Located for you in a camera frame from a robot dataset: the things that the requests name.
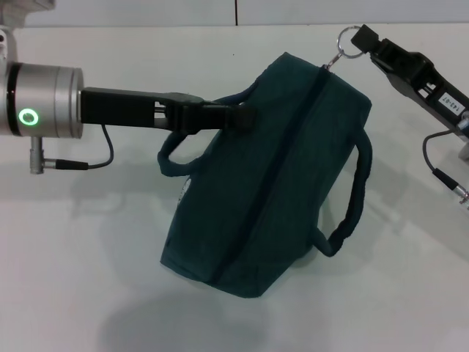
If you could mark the teal insulated lunch bag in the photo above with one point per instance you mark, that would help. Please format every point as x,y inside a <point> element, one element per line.
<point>264,183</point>

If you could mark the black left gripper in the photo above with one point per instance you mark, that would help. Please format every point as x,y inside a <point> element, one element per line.
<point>121,110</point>

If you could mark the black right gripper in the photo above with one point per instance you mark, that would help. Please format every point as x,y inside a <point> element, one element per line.
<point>439,91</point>

